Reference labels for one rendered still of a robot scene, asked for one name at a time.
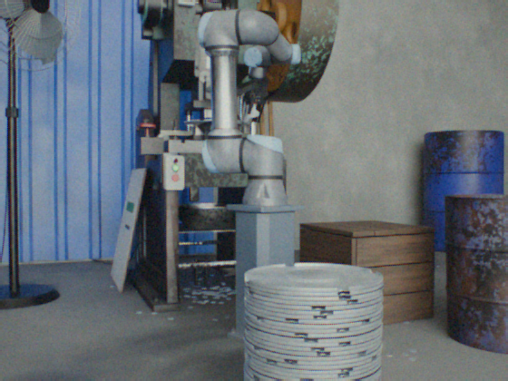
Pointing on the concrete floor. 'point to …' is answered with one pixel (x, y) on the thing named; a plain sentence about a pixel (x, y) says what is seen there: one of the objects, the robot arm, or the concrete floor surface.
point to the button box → (169, 184)
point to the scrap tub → (477, 270)
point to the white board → (128, 227)
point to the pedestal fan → (36, 29)
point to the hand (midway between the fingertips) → (244, 120)
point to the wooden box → (380, 259)
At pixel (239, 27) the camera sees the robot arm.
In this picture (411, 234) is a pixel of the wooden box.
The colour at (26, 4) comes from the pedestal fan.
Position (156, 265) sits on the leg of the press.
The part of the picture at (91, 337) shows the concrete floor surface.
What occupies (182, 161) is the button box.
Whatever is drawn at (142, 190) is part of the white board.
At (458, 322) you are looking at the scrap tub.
